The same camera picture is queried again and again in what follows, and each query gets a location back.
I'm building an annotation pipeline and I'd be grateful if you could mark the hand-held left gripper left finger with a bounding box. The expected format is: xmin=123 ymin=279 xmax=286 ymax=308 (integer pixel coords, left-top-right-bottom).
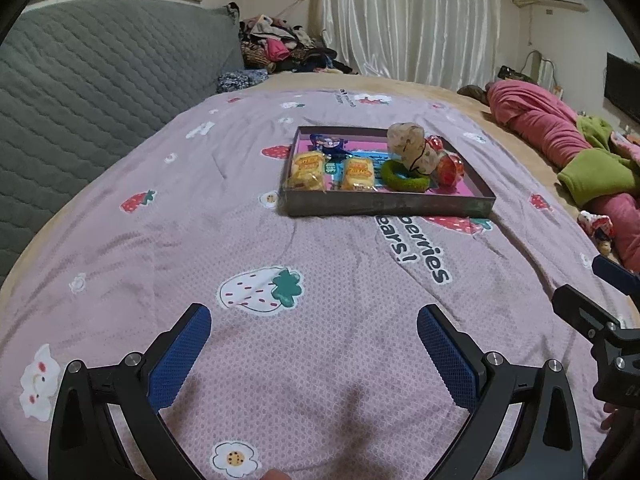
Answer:
xmin=48 ymin=303 xmax=212 ymax=480

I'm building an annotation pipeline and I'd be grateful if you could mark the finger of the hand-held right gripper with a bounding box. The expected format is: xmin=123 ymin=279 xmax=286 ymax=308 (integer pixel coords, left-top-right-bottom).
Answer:
xmin=592 ymin=255 xmax=640 ymax=295
xmin=551 ymin=284 xmax=626 ymax=346

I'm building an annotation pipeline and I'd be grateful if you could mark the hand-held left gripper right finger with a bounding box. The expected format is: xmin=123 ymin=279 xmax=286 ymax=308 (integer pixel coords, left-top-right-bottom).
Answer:
xmin=416 ymin=305 xmax=585 ymax=480

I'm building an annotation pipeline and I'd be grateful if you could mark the shallow grey cardboard tray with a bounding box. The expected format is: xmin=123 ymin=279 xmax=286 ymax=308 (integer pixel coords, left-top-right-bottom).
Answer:
xmin=280 ymin=126 xmax=497 ymax=219

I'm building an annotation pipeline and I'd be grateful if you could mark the green fuzzy ring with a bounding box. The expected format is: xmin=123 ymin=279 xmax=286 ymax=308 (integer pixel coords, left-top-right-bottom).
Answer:
xmin=381 ymin=160 xmax=431 ymax=193

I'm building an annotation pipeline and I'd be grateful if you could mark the yellow rice cracker packet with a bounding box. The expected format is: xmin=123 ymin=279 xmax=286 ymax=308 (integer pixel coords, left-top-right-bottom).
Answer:
xmin=286 ymin=151 xmax=331 ymax=192
xmin=340 ymin=155 xmax=377 ymax=192

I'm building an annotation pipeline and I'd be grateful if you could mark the beige plush toy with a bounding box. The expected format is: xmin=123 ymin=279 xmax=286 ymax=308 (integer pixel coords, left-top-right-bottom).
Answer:
xmin=387 ymin=122 xmax=441 ymax=177

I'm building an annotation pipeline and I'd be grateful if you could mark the small white doll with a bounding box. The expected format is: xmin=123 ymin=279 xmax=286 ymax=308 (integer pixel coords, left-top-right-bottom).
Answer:
xmin=577 ymin=210 xmax=615 ymax=253

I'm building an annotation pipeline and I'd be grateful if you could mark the green garment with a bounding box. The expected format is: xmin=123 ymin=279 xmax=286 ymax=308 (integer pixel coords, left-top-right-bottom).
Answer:
xmin=556 ymin=116 xmax=640 ymax=208

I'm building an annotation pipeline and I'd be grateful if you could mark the pink strawberry print bedsheet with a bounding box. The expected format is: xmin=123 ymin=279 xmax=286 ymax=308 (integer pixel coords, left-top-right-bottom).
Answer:
xmin=0 ymin=87 xmax=631 ymax=480

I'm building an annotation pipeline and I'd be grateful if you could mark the pink garment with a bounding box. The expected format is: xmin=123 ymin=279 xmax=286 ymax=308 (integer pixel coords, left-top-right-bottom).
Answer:
xmin=486 ymin=80 xmax=640 ymax=271

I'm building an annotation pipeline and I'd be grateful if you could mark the black television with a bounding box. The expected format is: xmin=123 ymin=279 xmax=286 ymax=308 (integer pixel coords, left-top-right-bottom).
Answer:
xmin=604 ymin=52 xmax=640 ymax=125

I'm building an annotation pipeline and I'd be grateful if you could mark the pink picture book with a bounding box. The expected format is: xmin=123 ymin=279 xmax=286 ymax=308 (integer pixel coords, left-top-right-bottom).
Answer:
xmin=295 ymin=137 xmax=482 ymax=195

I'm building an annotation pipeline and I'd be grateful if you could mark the brown furry cloth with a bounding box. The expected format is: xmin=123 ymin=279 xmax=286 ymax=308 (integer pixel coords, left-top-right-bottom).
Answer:
xmin=456 ymin=84 xmax=493 ymax=106

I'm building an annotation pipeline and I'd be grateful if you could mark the blue snack packet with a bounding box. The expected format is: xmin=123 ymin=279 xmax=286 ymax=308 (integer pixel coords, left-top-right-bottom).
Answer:
xmin=310 ymin=133 xmax=347 ymax=157

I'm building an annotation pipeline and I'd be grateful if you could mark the blue patterned cloth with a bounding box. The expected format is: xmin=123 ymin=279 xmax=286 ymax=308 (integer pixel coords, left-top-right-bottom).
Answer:
xmin=216 ymin=69 xmax=270 ymax=94

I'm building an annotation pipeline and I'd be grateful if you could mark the grey quilted headboard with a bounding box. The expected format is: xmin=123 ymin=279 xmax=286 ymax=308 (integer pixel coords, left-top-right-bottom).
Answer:
xmin=0 ymin=0 xmax=246 ymax=273

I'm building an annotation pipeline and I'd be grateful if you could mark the pile of clothes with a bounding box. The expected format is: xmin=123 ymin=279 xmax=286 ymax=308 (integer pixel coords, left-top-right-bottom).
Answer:
xmin=240 ymin=16 xmax=358 ymax=75

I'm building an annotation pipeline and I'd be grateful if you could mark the white curtain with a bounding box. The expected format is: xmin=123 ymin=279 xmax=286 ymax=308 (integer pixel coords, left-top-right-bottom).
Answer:
xmin=310 ymin=0 xmax=501 ymax=92

